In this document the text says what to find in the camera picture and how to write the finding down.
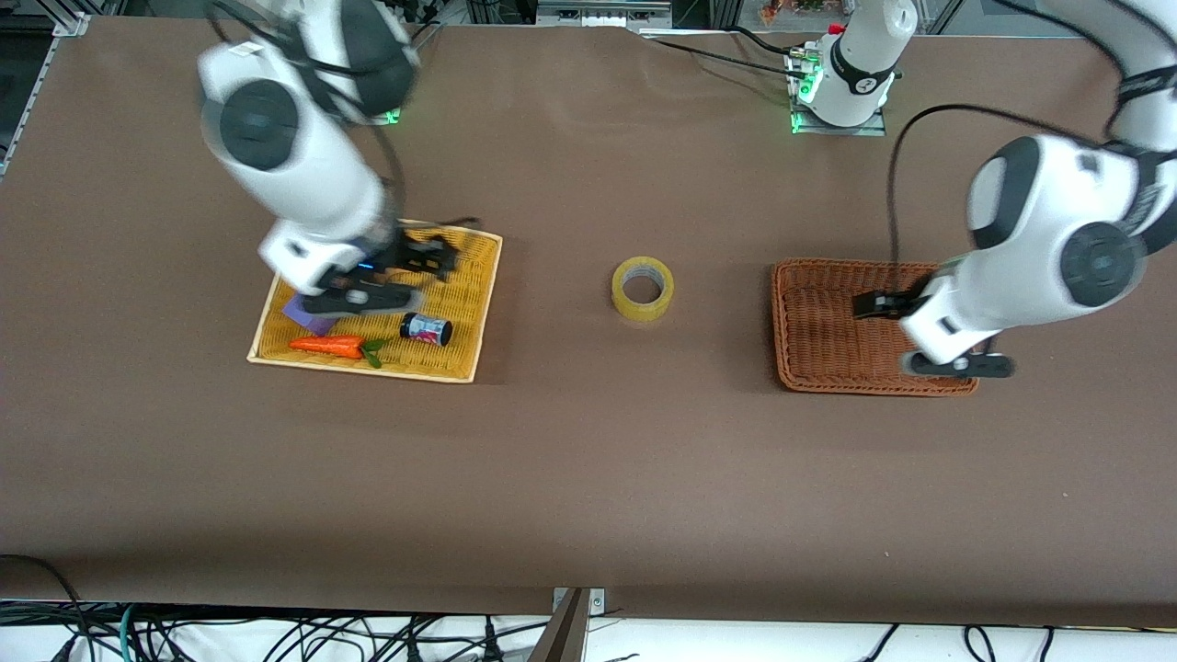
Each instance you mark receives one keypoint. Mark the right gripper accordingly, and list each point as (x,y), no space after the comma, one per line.
(416,255)

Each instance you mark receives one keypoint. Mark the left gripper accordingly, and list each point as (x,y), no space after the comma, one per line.
(885,304)

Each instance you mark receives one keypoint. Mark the clear yellowish tape roll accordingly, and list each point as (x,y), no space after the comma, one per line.
(625,308)

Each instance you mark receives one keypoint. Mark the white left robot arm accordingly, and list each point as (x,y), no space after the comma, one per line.
(1039,239)

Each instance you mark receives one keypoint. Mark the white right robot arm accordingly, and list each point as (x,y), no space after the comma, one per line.
(303,175)

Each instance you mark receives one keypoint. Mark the yellow wicker basket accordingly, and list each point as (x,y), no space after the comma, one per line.
(460,294)

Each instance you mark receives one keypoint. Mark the brown wicker basket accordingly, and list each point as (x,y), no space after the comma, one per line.
(828,331)

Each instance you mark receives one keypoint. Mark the small black-lidded can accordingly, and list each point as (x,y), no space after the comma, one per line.
(425,328)

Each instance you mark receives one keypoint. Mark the purple cube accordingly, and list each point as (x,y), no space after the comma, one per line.
(308,317)

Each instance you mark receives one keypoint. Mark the orange toy carrot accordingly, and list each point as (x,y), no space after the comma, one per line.
(326,346)

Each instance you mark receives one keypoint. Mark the grey power strip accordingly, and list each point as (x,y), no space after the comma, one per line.
(602,13)

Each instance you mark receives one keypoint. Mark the dark angled bar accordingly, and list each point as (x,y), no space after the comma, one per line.
(563,634)

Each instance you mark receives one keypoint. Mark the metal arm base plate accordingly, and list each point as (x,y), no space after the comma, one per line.
(874,127)

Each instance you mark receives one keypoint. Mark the metal table edge bracket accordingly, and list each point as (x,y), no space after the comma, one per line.
(598,599)

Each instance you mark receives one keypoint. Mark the metal corner bracket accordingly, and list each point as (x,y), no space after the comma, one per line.
(74,24)

